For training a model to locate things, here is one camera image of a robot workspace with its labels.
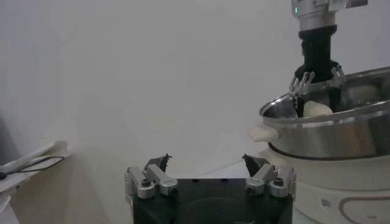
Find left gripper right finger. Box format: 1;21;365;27
242;153;298;198

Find white steamed baozi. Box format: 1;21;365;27
303;100;333;118

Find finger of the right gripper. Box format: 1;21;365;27
288;71;316;119
328;62;347;113

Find stainless steel steamer basket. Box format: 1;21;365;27
248;66;390;161

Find cream electric cooker base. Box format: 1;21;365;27
258;147;390;224

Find white side table with cloth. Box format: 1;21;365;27
0;152;73;214

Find thin black cable loop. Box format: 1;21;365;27
0;156;65;180

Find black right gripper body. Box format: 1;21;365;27
294;24;347;83

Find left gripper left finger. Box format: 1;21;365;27
124;153;179;200

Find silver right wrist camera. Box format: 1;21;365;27
327;0;369;12

